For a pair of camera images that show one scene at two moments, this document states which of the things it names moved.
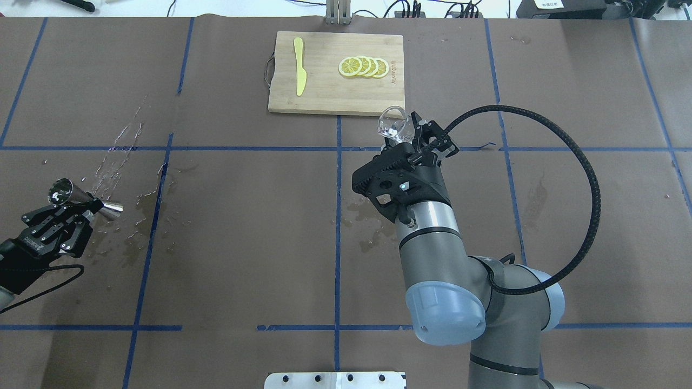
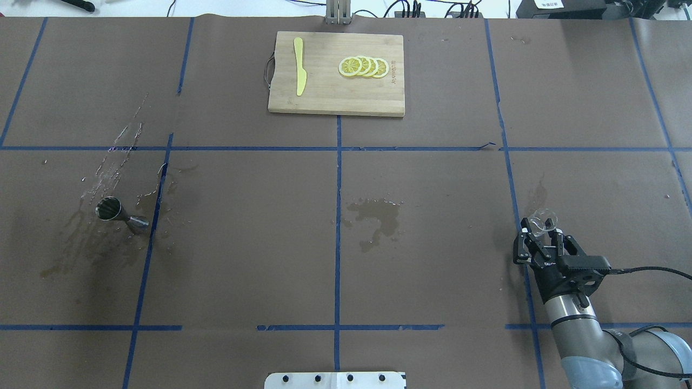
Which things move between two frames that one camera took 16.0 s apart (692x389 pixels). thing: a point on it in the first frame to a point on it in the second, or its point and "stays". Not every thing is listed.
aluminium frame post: x=338 y=12 stays
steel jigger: x=62 y=192 to x=110 y=208
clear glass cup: x=396 y=126 to x=541 y=220
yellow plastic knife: x=301 y=74 stays
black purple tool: x=81 y=4 stays
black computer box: x=561 y=9 stays
